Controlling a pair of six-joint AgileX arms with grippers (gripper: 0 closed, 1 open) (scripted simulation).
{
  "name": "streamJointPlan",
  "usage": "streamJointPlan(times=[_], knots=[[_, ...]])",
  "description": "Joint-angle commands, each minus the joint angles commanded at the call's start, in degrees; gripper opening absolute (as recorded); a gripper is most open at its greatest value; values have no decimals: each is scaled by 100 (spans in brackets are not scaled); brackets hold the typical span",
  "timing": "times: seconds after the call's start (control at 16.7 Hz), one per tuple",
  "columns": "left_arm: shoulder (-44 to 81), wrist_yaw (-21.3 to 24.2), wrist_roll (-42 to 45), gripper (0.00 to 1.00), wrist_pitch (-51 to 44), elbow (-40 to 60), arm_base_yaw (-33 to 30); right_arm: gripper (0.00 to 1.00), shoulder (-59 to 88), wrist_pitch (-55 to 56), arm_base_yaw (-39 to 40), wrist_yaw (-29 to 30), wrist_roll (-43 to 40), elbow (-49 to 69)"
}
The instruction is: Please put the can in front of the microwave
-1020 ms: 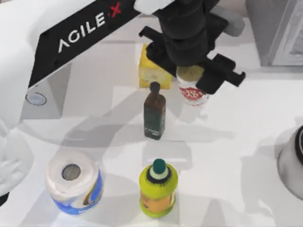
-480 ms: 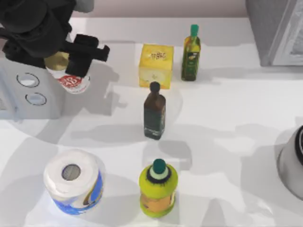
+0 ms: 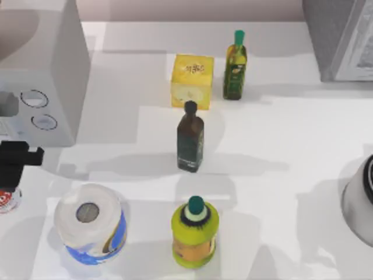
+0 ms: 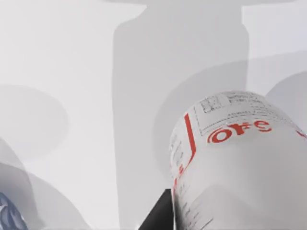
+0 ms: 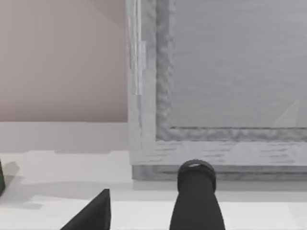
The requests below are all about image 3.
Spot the dark brown glass bottle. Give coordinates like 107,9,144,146
176,100,205,173

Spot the yellow box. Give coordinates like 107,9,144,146
170,54,215,111

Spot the olive oil bottle green cap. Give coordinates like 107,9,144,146
223,29,248,101

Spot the lime green squat bottle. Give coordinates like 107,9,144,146
171,195,220,268

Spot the white paper towel roll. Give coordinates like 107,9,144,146
53,183,128,267

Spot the round microwave knob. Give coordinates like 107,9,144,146
31,114,58,131
20,89,49,109

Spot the pale microwave oven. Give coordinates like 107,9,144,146
0,0,90,148

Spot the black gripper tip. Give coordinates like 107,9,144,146
0,140,45,193

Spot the red and white can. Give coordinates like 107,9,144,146
0,186,23,214

